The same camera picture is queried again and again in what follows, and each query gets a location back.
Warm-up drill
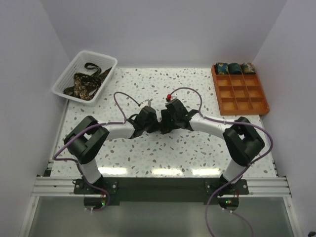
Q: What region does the navy floral paisley tie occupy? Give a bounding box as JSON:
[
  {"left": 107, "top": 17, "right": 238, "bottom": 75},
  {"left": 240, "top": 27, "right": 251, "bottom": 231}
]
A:
[{"left": 155, "top": 121, "right": 163, "bottom": 134}]

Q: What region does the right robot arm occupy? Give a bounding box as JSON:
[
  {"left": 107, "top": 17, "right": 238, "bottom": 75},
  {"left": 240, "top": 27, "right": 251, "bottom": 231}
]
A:
[{"left": 161, "top": 98, "right": 265, "bottom": 194}]

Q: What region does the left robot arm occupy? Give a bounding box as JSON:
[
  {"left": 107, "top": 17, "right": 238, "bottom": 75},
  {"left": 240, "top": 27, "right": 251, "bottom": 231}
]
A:
[{"left": 64, "top": 106, "right": 158, "bottom": 194}]

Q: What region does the orange wooden compartment tray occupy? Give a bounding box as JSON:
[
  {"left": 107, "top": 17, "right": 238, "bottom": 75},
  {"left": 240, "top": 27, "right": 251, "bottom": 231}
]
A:
[{"left": 211, "top": 65, "right": 270, "bottom": 116}]

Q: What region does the rolled blue yellow floral tie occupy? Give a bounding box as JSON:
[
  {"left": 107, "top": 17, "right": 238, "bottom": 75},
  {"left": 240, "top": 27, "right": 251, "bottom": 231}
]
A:
[{"left": 215, "top": 63, "right": 229, "bottom": 75}]

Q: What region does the brown floral tie in basket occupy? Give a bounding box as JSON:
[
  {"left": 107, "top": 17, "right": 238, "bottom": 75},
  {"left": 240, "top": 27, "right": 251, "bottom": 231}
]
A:
[{"left": 63, "top": 73, "right": 104, "bottom": 101}]

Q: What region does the rolled dark green tie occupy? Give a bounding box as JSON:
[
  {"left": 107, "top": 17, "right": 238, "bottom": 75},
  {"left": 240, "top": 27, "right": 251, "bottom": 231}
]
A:
[{"left": 228, "top": 63, "right": 242, "bottom": 75}]

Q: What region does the dark tie in basket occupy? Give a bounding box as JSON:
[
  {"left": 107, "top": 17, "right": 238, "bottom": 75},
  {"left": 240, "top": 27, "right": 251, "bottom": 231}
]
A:
[{"left": 84, "top": 62, "right": 112, "bottom": 79}]

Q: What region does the rolled multicolour floral tie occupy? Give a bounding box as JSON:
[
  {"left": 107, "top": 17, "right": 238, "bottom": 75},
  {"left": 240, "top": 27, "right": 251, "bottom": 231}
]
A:
[{"left": 240, "top": 63, "right": 256, "bottom": 75}]

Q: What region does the white plastic basket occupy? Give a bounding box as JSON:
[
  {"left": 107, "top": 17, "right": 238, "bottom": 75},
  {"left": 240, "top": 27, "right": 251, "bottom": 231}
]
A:
[{"left": 52, "top": 50, "right": 118, "bottom": 107}]

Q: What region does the black mounting base plate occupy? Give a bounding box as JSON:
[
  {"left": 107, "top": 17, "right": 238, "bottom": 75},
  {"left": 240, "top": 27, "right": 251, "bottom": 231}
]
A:
[{"left": 74, "top": 176, "right": 249, "bottom": 207}]

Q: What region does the aluminium extrusion rail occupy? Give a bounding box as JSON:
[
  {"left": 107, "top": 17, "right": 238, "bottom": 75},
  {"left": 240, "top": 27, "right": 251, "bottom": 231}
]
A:
[{"left": 32, "top": 160, "right": 293, "bottom": 198}]

